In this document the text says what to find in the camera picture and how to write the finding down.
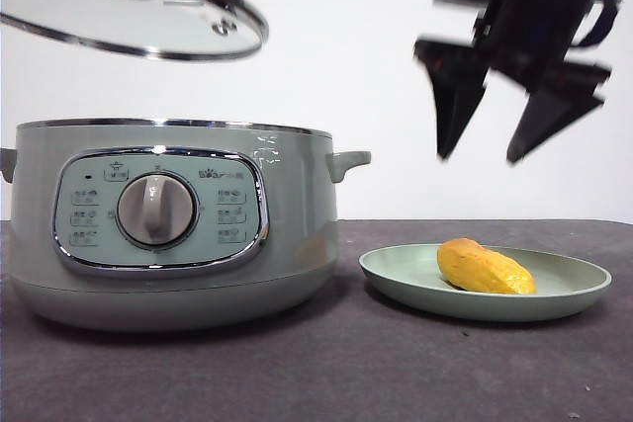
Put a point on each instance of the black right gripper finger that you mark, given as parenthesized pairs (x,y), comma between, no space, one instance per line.
(554,110)
(455,96)

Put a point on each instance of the glass lid with green knob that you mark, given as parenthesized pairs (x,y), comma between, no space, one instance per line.
(123,22)

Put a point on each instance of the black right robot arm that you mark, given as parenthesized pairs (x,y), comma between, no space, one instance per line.
(539,12)

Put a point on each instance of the pale green round plate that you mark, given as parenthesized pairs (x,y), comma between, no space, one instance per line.
(395,274)

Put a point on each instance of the pale green electric steamer pot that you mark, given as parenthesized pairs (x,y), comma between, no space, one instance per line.
(297,204)

